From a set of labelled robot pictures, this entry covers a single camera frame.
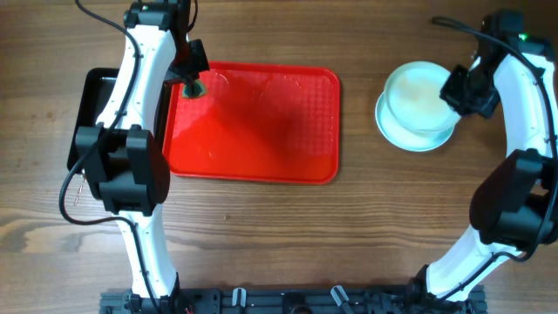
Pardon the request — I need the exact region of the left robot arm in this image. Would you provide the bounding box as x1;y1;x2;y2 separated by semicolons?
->
68;1;209;313

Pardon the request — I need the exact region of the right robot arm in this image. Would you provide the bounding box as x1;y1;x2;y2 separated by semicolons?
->
405;10;557;312

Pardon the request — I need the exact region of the red plastic tray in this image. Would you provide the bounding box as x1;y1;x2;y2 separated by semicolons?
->
163;61;341;185

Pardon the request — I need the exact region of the green yellow sponge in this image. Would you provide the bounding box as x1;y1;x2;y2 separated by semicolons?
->
181;79;208;99

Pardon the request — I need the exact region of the black plastic tray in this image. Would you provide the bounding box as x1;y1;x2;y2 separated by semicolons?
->
67;68;119;170

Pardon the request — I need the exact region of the white plate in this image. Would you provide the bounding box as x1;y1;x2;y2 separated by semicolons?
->
375;93;454;153
384;61;460;133

